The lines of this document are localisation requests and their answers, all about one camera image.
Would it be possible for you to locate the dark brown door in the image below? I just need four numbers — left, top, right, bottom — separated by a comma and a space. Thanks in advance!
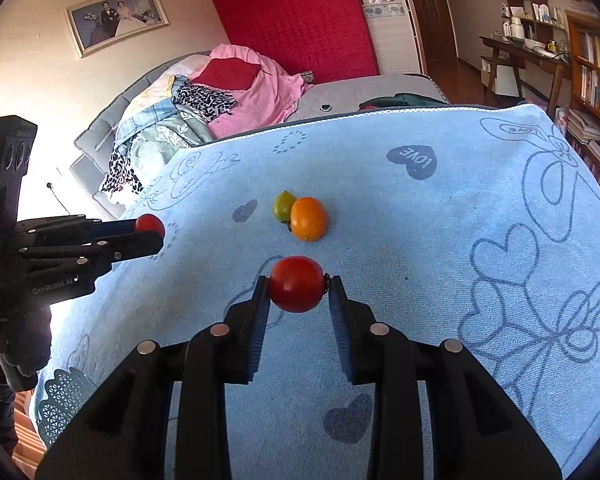
400, 0, 460, 73

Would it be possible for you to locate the white lace plastic basket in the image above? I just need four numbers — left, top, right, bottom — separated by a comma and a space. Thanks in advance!
34, 367, 98, 448

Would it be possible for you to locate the grey bed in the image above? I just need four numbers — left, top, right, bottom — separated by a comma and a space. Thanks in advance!
70, 52, 453, 211

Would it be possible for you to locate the framed wedding photo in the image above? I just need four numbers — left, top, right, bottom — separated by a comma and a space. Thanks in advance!
65, 0, 170, 58

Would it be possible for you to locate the green lime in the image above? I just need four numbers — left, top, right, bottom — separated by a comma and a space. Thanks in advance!
273, 191, 298, 222

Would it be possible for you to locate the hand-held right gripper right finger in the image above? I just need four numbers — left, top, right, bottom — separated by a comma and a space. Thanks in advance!
327, 275, 563, 480

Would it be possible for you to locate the light blue printed blanket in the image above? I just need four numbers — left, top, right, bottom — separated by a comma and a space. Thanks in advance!
30, 104, 600, 480

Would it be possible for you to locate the red mattress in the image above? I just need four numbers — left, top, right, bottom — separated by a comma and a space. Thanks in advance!
212, 0, 381, 88

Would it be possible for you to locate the white drawer unit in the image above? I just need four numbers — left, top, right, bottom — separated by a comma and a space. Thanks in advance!
480, 57, 523, 98

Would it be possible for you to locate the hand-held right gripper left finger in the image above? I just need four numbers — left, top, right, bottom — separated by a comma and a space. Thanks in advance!
35, 275, 272, 480

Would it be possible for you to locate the black cable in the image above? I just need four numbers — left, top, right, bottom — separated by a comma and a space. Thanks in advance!
52, 185, 73, 216

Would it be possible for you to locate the red pillow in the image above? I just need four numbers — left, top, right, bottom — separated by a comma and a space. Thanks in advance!
196, 58, 262, 90

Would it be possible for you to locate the wooden desk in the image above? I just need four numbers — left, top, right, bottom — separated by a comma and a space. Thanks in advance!
480, 35, 573, 116

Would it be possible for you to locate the orange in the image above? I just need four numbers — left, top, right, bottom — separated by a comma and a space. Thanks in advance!
290, 197, 328, 242

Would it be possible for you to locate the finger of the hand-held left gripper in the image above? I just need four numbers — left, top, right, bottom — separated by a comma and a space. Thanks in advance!
20, 232, 165, 273
15, 215, 138, 247

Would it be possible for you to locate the person's left hand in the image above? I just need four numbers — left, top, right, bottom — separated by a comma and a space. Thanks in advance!
0, 305, 53, 392

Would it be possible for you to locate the grey floral quilt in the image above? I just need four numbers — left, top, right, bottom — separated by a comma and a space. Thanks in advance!
127, 112, 216, 171

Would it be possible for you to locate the pink blanket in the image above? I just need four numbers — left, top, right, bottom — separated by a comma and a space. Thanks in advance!
187, 44, 313, 141

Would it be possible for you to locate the leopard print cloth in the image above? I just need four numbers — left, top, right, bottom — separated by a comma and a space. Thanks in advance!
100, 84, 238, 196

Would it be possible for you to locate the pale patchwork quilt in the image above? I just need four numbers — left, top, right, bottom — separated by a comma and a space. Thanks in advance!
115, 75, 191, 146

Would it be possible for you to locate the dark green cloth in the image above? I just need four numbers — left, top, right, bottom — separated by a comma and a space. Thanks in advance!
358, 92, 451, 111

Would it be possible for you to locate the red tomato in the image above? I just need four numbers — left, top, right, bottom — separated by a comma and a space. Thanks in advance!
135, 213, 167, 241
268, 256, 327, 314

